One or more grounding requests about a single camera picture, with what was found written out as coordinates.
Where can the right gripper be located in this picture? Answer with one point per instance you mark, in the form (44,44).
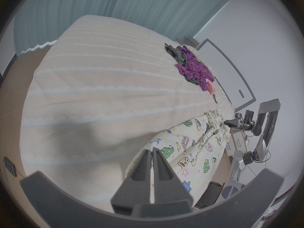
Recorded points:
(234,123)

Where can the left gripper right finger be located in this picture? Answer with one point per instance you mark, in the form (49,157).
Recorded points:
(168,189)

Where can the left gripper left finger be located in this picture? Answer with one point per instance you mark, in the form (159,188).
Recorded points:
(135,189)

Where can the white printed pyjama top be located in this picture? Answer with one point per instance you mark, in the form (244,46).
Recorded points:
(190,155)

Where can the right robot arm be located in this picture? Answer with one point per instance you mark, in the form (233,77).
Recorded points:
(268,106)

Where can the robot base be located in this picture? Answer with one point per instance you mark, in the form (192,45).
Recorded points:
(234,174)

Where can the pile of clothes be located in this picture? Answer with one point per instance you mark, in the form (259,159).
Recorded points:
(192,68)

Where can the bed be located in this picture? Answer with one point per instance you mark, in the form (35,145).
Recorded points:
(106,91)

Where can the white chest of drawers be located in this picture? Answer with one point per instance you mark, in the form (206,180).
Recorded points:
(237,141)

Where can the cream pillow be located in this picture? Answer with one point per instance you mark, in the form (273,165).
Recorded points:
(201,58)

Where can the black power strip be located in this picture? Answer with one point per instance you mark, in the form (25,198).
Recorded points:
(10,167)

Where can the blue-green curtain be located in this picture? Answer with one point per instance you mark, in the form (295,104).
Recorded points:
(118,8)

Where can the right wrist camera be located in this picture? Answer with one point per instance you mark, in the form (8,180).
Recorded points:
(238,116)

